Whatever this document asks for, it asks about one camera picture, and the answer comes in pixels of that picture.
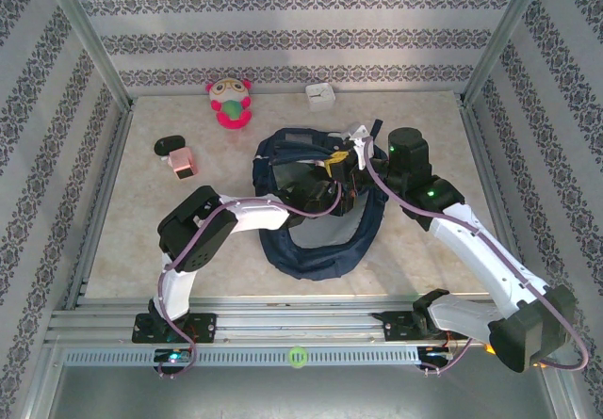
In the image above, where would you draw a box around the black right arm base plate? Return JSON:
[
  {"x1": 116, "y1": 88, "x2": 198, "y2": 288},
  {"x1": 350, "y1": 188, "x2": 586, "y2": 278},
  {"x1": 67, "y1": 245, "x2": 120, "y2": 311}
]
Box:
[{"x1": 381, "y1": 310, "x2": 470, "y2": 344}]

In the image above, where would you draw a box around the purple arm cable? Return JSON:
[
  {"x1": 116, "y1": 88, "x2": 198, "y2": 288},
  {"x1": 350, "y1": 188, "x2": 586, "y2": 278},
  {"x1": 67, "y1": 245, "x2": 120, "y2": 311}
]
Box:
[
  {"x1": 360, "y1": 137, "x2": 590, "y2": 377},
  {"x1": 157, "y1": 187, "x2": 344, "y2": 381}
]

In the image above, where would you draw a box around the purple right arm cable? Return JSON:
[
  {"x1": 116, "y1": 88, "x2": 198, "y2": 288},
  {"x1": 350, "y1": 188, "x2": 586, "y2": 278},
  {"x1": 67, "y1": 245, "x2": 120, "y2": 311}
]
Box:
[{"x1": 360, "y1": 137, "x2": 590, "y2": 377}]

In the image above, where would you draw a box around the green tape ring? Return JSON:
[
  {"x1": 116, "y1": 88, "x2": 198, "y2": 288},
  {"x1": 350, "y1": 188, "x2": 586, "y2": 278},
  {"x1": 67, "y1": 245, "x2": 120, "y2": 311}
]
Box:
[{"x1": 287, "y1": 346, "x2": 310, "y2": 369}]

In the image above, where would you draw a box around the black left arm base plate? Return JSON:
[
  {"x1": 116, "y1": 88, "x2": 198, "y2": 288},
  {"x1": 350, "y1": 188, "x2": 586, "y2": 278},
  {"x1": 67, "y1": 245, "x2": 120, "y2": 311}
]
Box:
[{"x1": 131, "y1": 313, "x2": 218, "y2": 345}]

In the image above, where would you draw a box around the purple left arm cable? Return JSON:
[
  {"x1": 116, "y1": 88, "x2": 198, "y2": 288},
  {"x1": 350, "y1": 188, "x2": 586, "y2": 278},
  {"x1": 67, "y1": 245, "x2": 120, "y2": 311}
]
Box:
[{"x1": 157, "y1": 187, "x2": 344, "y2": 381}]

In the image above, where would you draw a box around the white square alarm clock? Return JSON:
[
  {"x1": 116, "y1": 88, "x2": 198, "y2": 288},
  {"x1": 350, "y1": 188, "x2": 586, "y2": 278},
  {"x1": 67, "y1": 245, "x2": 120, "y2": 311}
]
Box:
[{"x1": 304, "y1": 82, "x2": 336, "y2": 113}]

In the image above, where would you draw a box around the black computer mouse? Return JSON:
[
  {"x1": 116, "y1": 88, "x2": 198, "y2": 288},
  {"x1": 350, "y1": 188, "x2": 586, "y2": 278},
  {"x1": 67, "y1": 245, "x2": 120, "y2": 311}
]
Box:
[{"x1": 154, "y1": 135, "x2": 187, "y2": 156}]

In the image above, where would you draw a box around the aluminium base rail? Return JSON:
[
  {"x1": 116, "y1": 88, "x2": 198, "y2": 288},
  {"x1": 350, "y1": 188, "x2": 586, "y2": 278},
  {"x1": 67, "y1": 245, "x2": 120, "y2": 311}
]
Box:
[{"x1": 44, "y1": 296, "x2": 555, "y2": 345}]

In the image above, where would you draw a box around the pink plush toy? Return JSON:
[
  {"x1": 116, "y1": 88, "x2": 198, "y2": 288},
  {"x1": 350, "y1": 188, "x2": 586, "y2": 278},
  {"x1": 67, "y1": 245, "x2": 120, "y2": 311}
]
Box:
[{"x1": 205, "y1": 77, "x2": 254, "y2": 131}]

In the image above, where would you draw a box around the navy blue backpack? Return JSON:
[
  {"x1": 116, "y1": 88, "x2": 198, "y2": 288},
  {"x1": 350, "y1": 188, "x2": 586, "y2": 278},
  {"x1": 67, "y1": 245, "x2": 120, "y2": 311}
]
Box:
[{"x1": 252, "y1": 120, "x2": 392, "y2": 282}]

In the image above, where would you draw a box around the pink box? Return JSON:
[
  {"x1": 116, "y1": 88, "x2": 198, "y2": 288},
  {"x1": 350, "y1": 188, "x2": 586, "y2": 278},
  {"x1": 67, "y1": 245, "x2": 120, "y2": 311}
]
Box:
[{"x1": 163, "y1": 148, "x2": 198, "y2": 180}]

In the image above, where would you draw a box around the aluminium frame post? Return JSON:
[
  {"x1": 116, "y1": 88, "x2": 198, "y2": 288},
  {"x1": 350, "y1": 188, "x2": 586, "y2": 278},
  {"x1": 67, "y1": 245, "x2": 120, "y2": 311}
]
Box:
[
  {"x1": 40, "y1": 0, "x2": 136, "y2": 109},
  {"x1": 459, "y1": 0, "x2": 550, "y2": 105}
]

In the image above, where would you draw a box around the aluminium side rail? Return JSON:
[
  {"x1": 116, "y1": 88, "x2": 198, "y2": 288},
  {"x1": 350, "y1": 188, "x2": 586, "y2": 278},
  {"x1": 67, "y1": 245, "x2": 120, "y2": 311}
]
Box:
[
  {"x1": 63, "y1": 107, "x2": 136, "y2": 310},
  {"x1": 459, "y1": 103, "x2": 538, "y2": 307}
]

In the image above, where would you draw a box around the slotted metal strip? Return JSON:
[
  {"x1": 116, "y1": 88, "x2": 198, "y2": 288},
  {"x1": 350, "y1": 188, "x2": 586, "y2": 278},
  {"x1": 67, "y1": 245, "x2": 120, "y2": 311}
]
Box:
[{"x1": 63, "y1": 346, "x2": 420, "y2": 368}]

